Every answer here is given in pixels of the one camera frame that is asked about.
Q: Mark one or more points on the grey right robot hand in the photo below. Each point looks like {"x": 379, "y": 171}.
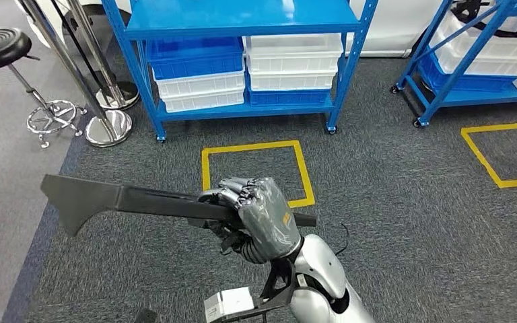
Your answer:
{"x": 267, "y": 218}

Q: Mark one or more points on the black plastic plate bracket part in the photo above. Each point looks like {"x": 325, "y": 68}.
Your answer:
{"x": 89, "y": 200}

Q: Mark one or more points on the blue metal shelf rack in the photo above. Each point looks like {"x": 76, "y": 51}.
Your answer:
{"x": 240, "y": 15}

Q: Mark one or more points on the blue wheeled shelf rack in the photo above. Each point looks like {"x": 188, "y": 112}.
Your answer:
{"x": 472, "y": 96}

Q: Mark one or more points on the white car with red stripe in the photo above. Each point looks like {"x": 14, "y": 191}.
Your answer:
{"x": 388, "y": 26}

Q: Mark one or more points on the black plastic parts pile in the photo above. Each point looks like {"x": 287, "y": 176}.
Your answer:
{"x": 468, "y": 9}

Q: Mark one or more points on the black stool with chrome base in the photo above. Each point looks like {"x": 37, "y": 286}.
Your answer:
{"x": 0, "y": 47}

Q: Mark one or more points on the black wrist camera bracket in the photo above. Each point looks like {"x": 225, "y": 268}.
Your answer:
{"x": 281, "y": 285}

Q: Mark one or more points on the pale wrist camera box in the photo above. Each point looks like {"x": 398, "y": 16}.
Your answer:
{"x": 229, "y": 303}

